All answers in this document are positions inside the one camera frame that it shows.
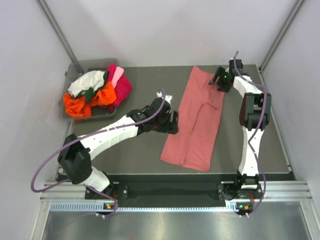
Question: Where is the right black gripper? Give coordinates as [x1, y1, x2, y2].
[207, 67, 230, 93]

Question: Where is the salmon pink t shirt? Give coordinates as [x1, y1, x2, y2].
[160, 66, 225, 172]

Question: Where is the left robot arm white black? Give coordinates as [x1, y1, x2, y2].
[58, 95, 179, 199]

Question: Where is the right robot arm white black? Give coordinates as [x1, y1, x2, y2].
[209, 58, 272, 201]

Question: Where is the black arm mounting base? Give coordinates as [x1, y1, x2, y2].
[84, 174, 263, 208]

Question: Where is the magenta t shirt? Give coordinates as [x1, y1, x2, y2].
[106, 64, 133, 112]

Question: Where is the light pink t shirt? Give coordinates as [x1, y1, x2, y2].
[111, 66, 124, 88]

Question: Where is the dark green t shirt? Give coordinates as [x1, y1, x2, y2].
[82, 72, 108, 104]

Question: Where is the white t shirt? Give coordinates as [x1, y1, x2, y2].
[67, 70, 106, 98]

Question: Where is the orange t shirt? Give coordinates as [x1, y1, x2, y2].
[63, 82, 117, 118]

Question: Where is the grey plastic bin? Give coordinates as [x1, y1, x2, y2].
[58, 58, 119, 123]

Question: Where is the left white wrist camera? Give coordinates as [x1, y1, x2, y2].
[156, 91, 173, 104]

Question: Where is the slotted grey cable duct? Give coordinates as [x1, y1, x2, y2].
[49, 201, 256, 213]

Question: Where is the right aluminium frame post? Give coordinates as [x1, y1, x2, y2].
[257, 0, 306, 73]

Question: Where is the aluminium frame post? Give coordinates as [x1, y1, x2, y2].
[257, 0, 306, 73]
[35, 0, 84, 74]

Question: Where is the aluminium front rail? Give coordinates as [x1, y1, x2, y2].
[40, 182, 86, 202]

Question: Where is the left aluminium frame post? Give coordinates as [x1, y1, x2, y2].
[35, 0, 84, 74]

